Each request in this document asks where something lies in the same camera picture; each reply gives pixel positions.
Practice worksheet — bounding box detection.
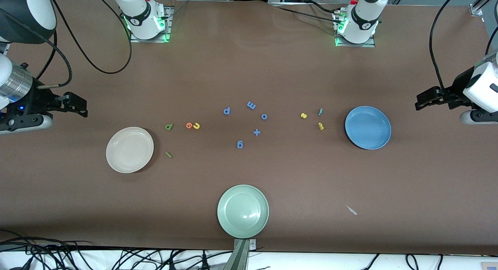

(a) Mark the aluminium frame profile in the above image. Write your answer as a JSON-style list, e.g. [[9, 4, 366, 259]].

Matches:
[[469, 0, 498, 17]]

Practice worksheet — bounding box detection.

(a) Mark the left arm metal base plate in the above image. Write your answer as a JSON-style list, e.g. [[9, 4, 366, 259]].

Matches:
[[335, 37, 376, 48]]

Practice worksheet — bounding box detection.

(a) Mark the pale green plate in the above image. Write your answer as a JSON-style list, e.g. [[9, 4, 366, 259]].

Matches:
[[217, 184, 270, 238]]

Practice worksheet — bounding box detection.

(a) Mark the blue plate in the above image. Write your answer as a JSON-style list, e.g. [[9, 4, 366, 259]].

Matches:
[[345, 106, 392, 150]]

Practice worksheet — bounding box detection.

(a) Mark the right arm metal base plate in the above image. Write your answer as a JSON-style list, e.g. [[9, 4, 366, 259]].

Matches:
[[130, 6, 173, 43]]

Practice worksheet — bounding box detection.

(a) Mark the black base supply cable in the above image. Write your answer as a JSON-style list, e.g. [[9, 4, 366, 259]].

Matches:
[[272, 5, 339, 19]]

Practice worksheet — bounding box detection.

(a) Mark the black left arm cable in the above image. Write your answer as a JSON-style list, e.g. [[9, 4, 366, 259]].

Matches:
[[429, 0, 498, 92]]

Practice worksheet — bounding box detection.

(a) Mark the grey metal camera post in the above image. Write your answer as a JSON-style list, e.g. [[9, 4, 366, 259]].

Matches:
[[224, 239, 251, 270]]

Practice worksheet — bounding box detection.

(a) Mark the brown table cover sheet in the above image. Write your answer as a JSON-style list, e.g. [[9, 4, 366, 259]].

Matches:
[[0, 0, 498, 256]]

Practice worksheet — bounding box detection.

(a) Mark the beige brown plate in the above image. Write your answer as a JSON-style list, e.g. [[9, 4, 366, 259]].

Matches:
[[106, 126, 154, 174]]

